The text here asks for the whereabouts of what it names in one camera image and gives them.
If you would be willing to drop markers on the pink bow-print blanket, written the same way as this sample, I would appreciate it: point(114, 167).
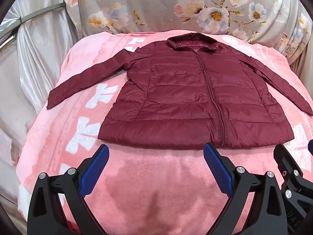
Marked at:
point(146, 176)

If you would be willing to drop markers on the grey floral bedsheet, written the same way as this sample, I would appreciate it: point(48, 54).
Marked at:
point(159, 9)

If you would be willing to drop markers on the beige pleated curtain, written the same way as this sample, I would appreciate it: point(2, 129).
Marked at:
point(303, 71)

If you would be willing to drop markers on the chrome metal rail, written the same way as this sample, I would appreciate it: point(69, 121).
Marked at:
point(7, 42)

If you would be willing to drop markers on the grey curtain tieback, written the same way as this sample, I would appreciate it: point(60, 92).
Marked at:
point(41, 12)

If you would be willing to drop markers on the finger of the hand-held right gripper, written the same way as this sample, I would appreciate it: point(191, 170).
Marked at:
point(287, 166)
point(311, 146)

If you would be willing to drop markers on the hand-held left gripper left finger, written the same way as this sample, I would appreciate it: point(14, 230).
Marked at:
point(94, 170)

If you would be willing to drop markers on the white satin curtain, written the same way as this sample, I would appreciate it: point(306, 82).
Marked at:
point(41, 44)

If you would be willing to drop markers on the maroon puffer jacket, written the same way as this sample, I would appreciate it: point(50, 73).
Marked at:
point(171, 90)

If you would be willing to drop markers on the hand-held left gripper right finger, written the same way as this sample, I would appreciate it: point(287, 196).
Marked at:
point(218, 169)

